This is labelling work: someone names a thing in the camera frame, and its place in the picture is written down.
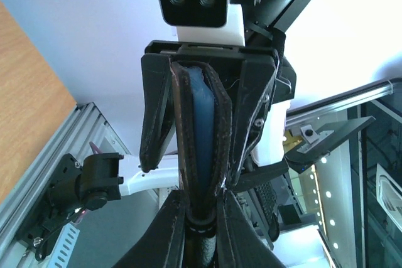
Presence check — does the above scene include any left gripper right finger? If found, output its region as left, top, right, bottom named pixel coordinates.
left=216, top=191, right=285, bottom=267

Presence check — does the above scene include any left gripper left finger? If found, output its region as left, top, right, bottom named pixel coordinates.
left=114, top=190, right=186, bottom=267

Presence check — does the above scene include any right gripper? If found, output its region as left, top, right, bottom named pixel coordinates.
left=139, top=41, right=296, bottom=186

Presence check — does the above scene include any black leather card holder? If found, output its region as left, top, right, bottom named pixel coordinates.
left=170, top=61, right=232, bottom=219

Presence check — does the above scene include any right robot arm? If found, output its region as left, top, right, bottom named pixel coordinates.
left=139, top=0, right=310, bottom=191

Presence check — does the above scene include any white slotted cable duct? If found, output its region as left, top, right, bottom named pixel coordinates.
left=45, top=223, right=80, bottom=268

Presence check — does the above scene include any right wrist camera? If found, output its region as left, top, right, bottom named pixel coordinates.
left=159, top=0, right=245, bottom=46

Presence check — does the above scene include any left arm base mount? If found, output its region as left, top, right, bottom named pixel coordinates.
left=16, top=153, right=124, bottom=262

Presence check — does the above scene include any aluminium front rail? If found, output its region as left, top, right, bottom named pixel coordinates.
left=1, top=104, right=129, bottom=267

